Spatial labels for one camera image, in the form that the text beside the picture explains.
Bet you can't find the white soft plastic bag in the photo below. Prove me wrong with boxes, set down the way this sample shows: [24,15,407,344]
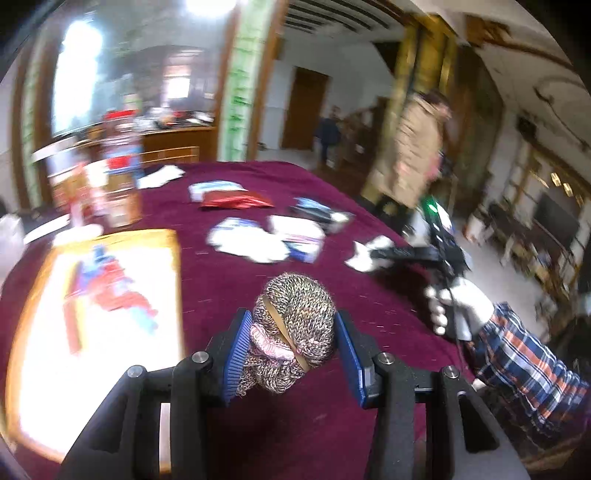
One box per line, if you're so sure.
[344,234,394,274]

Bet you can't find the black television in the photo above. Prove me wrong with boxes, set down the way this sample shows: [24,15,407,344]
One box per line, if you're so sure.
[534,193,581,251]

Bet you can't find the blue box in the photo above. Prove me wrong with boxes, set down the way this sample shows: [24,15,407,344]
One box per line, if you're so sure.
[285,239,325,265]

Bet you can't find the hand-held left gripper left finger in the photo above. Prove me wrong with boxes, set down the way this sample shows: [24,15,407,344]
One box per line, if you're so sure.
[58,308,253,480]

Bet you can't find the white paper leaflets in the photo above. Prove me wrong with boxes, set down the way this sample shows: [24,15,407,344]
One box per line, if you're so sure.
[137,164,186,191]

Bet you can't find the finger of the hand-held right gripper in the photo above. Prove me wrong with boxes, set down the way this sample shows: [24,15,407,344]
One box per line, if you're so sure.
[368,246,439,263]

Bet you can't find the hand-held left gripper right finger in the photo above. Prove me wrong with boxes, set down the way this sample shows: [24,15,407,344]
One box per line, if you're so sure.
[334,311,532,480]

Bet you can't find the black plastic packet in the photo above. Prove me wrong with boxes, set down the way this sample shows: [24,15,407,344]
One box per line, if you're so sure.
[290,196,355,232]

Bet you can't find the wooden door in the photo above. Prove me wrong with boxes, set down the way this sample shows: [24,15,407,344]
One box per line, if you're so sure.
[281,66,332,152]

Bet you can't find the person's right forearm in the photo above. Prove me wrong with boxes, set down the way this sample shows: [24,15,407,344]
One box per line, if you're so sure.
[465,301,585,445]

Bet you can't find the brown knitted sock bundle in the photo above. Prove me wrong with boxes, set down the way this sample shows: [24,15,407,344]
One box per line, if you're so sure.
[235,272,339,396]

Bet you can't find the blue white flat packet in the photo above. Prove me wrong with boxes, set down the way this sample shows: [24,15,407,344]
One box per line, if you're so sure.
[188,179,249,202]

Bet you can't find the yellow cardboard box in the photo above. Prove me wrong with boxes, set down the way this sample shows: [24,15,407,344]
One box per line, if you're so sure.
[4,227,186,463]

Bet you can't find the blue white patterned bag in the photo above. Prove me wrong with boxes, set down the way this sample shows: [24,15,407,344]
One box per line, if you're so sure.
[207,216,290,265]

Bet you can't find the maroon velvet tablecloth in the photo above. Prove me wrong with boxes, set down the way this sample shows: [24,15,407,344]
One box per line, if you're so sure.
[0,159,476,480]

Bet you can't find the red foil packet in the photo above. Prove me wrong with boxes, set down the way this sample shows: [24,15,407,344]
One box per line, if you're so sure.
[198,191,274,212]

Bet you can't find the blue label red lid jar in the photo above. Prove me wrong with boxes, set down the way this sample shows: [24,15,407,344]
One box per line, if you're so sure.
[102,109,142,172]

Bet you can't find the person's right hand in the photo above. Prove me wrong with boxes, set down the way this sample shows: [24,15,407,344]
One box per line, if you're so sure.
[425,276,495,343]

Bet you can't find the pink white tissue pack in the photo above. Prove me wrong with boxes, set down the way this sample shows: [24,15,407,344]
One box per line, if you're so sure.
[267,213,327,246]

